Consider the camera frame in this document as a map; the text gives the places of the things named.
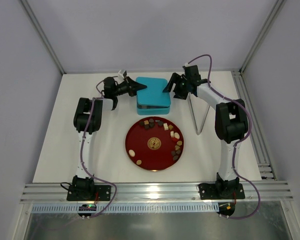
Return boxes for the dark striped square chocolate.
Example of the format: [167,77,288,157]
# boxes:
[144,124,150,130]

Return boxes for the left frame post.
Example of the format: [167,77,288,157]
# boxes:
[18,0,66,75]

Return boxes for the slotted cable duct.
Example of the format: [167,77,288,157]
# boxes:
[31,202,219,215]

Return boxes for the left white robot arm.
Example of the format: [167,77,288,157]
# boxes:
[67,73,147,203]

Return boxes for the right frame post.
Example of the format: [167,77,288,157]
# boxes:
[239,0,287,75]

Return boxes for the metal tongs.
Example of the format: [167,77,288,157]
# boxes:
[187,95,210,136]

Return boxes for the left black mount plate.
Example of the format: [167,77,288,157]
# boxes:
[66,184,112,202]

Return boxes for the white round swirl chocolate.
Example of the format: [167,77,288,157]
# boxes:
[128,149,136,157]

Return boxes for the black mount plate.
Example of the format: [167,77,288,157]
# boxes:
[198,183,246,200]
[66,184,112,202]

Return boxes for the white block chocolate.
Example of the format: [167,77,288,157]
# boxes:
[163,123,169,131]

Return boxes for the right black mount plate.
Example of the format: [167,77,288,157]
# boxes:
[198,183,246,200]

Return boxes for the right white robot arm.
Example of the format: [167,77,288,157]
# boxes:
[163,65,251,200]

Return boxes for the red round tray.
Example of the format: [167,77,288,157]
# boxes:
[124,116,185,172]

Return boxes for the teal tin lid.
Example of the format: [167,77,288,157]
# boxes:
[136,76,171,108]

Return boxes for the teal tin box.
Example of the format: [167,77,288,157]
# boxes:
[136,102,170,116]

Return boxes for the frame post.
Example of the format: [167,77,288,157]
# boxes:
[239,0,287,75]
[18,0,66,75]

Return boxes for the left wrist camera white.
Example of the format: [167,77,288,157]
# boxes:
[117,69,127,81]

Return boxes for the aluminium rail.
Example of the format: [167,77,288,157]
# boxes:
[20,180,294,204]

